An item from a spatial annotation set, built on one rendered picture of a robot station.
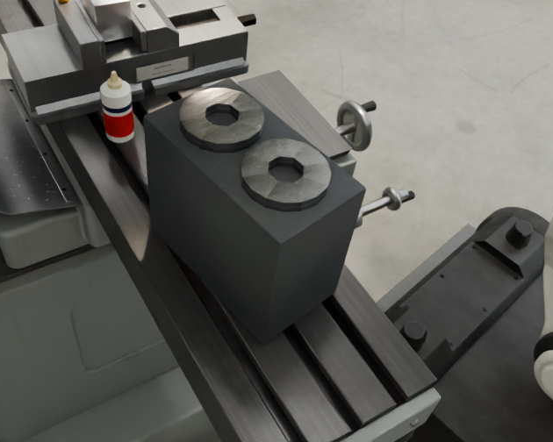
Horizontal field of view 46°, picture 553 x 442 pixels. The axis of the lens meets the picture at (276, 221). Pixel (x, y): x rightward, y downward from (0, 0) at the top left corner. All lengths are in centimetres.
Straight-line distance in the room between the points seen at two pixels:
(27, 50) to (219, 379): 56
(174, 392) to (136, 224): 73
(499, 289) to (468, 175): 113
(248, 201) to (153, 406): 94
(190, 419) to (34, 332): 46
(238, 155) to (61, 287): 54
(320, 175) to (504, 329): 73
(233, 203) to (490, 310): 75
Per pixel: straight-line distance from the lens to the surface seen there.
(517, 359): 127
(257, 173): 64
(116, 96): 90
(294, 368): 74
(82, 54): 97
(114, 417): 151
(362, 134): 145
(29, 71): 99
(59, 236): 105
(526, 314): 133
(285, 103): 136
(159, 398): 152
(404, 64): 283
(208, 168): 66
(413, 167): 236
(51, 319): 119
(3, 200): 97
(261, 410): 72
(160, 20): 100
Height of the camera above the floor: 157
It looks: 49 degrees down
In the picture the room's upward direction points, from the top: 9 degrees clockwise
